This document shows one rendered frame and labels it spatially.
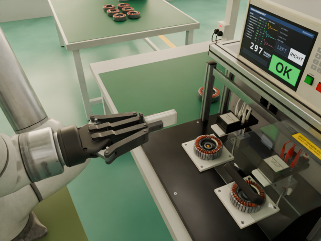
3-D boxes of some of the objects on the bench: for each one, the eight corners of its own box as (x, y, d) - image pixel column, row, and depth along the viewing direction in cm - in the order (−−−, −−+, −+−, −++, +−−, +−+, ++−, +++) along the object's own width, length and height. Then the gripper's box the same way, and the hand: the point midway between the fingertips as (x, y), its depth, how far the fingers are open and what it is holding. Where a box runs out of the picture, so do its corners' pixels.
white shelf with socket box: (211, 69, 162) (223, -13, 133) (183, 46, 188) (187, -27, 159) (258, 59, 173) (277, -19, 144) (225, 38, 199) (236, -32, 170)
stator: (242, 219, 82) (245, 213, 80) (222, 191, 90) (223, 184, 88) (271, 206, 86) (274, 200, 83) (249, 180, 94) (251, 173, 91)
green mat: (132, 138, 115) (132, 138, 115) (98, 73, 158) (98, 73, 158) (296, 90, 145) (296, 90, 144) (230, 46, 188) (230, 46, 188)
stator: (205, 105, 134) (206, 99, 131) (193, 94, 141) (194, 88, 139) (223, 99, 137) (225, 93, 135) (211, 89, 145) (212, 83, 143)
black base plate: (222, 297, 69) (224, 293, 68) (137, 140, 114) (137, 136, 113) (348, 227, 84) (352, 224, 82) (229, 113, 129) (230, 109, 128)
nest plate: (240, 229, 81) (241, 227, 80) (214, 191, 92) (214, 189, 91) (279, 211, 86) (280, 209, 85) (249, 177, 96) (250, 175, 96)
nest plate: (200, 172, 98) (200, 169, 97) (181, 145, 109) (181, 143, 108) (234, 159, 103) (234, 157, 102) (212, 135, 114) (213, 133, 113)
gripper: (60, 141, 57) (163, 113, 64) (70, 188, 47) (188, 148, 55) (50, 113, 52) (163, 86, 59) (60, 158, 43) (191, 120, 50)
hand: (160, 120), depth 56 cm, fingers closed
